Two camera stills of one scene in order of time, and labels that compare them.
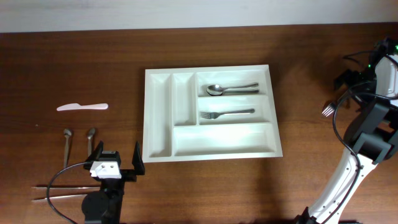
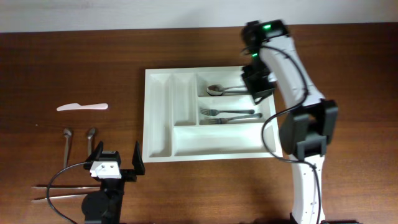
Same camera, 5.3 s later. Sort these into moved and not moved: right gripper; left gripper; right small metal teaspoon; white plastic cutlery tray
Moved: right gripper
Not moved: white plastic cutlery tray; right small metal teaspoon; left gripper
